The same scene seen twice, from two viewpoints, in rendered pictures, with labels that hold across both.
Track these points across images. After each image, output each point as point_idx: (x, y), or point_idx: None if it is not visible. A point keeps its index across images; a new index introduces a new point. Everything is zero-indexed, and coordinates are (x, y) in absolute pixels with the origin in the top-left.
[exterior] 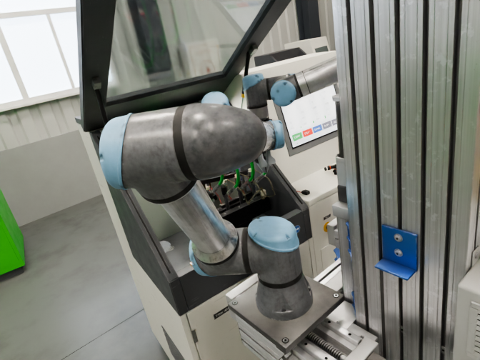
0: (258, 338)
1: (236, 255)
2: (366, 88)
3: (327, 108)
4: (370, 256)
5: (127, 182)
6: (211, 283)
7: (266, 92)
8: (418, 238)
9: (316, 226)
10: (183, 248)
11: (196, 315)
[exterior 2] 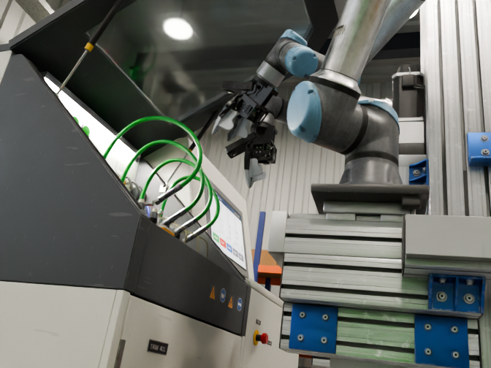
0: (335, 253)
1: (356, 105)
2: (451, 41)
3: (237, 238)
4: (453, 170)
5: None
6: (167, 278)
7: (280, 104)
8: None
9: (250, 324)
10: None
11: (137, 313)
